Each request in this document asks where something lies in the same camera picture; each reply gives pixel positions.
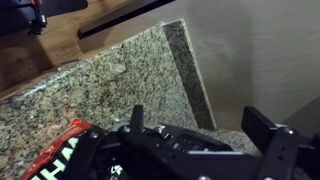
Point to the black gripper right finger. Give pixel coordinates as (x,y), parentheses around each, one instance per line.
(283,150)

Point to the black red whey protein bag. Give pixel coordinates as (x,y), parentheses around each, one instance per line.
(56,160)

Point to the wooden cabinet base dark recess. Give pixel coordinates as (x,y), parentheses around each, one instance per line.
(113,20)

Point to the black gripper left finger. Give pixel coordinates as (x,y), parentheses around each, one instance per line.
(140,153)

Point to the black metal mounting plate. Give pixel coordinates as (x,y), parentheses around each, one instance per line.
(63,5)

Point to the orange black clamp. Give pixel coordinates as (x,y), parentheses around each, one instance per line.
(39,18)

